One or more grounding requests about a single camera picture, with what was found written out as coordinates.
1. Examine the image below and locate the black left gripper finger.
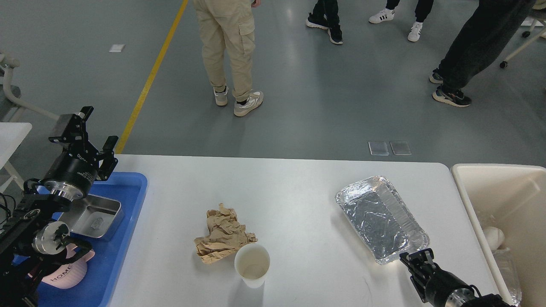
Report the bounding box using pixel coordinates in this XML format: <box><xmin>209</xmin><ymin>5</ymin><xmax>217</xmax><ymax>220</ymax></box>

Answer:
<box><xmin>49</xmin><ymin>106</ymin><xmax>98</xmax><ymax>159</ymax></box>
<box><xmin>96</xmin><ymin>136</ymin><xmax>119</xmax><ymax>181</ymax></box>

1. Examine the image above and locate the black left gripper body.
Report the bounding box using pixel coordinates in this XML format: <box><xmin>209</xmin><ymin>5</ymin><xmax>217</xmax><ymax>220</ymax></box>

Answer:
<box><xmin>43</xmin><ymin>150</ymin><xmax>104</xmax><ymax>200</ymax></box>

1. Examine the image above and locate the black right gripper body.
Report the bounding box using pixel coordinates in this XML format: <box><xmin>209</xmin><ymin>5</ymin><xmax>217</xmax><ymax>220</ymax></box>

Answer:
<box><xmin>423</xmin><ymin>269</ymin><xmax>476</xmax><ymax>307</ymax></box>

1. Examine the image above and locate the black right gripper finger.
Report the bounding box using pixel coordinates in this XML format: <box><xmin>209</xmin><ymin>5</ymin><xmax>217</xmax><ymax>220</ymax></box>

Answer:
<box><xmin>400</xmin><ymin>248</ymin><xmax>438</xmax><ymax>278</ymax></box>
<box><xmin>410</xmin><ymin>275</ymin><xmax>427</xmax><ymax>303</ymax></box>

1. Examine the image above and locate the aluminium foil tray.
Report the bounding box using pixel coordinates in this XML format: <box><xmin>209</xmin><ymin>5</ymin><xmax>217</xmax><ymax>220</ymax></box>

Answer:
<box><xmin>335</xmin><ymin>176</ymin><xmax>430</xmax><ymax>265</ymax></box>

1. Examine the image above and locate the square steel tray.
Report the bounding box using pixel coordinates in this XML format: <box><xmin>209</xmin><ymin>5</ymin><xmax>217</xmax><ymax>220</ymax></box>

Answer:
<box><xmin>58</xmin><ymin>194</ymin><xmax>124</xmax><ymax>241</ymax></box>

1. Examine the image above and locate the pink ribbed mug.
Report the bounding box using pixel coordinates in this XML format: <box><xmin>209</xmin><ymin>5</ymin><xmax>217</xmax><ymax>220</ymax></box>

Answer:
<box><xmin>41</xmin><ymin>249</ymin><xmax>95</xmax><ymax>289</ymax></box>

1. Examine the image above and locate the brown paper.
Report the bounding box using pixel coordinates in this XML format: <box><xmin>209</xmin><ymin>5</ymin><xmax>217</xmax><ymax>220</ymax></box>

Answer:
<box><xmin>194</xmin><ymin>203</ymin><xmax>258</xmax><ymax>264</ymax></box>

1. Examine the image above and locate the white paper cup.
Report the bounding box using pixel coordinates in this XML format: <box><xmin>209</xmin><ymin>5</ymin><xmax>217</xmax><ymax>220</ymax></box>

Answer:
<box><xmin>234</xmin><ymin>243</ymin><xmax>271</xmax><ymax>288</ymax></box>

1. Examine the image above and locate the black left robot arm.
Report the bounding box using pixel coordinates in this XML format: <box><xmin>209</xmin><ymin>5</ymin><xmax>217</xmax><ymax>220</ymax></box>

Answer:
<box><xmin>0</xmin><ymin>106</ymin><xmax>119</xmax><ymax>307</ymax></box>

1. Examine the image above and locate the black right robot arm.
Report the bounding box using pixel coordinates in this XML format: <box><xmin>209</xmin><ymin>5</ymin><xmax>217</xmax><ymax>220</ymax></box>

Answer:
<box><xmin>400</xmin><ymin>248</ymin><xmax>510</xmax><ymax>307</ymax></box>

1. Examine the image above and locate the white side table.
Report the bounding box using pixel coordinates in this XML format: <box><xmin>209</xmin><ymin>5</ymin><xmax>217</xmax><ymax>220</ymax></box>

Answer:
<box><xmin>0</xmin><ymin>122</ymin><xmax>32</xmax><ymax>193</ymax></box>

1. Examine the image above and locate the clear plastic bottle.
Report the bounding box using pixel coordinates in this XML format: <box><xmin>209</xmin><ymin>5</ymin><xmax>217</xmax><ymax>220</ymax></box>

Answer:
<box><xmin>492</xmin><ymin>248</ymin><xmax>522</xmax><ymax>307</ymax></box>

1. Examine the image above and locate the grey chair base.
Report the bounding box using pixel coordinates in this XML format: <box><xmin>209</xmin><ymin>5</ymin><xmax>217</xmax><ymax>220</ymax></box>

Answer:
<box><xmin>0</xmin><ymin>50</ymin><xmax>59</xmax><ymax>122</ymax></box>

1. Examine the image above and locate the beige plastic bin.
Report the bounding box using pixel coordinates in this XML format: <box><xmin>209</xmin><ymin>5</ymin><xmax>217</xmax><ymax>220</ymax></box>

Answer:
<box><xmin>451</xmin><ymin>164</ymin><xmax>546</xmax><ymax>307</ymax></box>

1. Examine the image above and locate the blue plastic tray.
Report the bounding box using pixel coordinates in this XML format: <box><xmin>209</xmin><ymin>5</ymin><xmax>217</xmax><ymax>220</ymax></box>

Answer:
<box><xmin>37</xmin><ymin>172</ymin><xmax>148</xmax><ymax>307</ymax></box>

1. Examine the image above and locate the person in beige trousers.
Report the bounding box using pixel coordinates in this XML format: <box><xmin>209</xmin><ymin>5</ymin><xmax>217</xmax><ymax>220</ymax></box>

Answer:
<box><xmin>193</xmin><ymin>0</ymin><xmax>264</xmax><ymax>117</ymax></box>

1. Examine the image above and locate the bystander in dark trousers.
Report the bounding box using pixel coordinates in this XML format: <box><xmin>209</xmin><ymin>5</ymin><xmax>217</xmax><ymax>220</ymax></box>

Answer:
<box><xmin>429</xmin><ymin>0</ymin><xmax>535</xmax><ymax>107</ymax></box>

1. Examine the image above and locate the bystander in white sneakers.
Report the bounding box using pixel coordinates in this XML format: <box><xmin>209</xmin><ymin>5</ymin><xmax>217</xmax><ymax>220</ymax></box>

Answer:
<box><xmin>369</xmin><ymin>0</ymin><xmax>435</xmax><ymax>42</ymax></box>

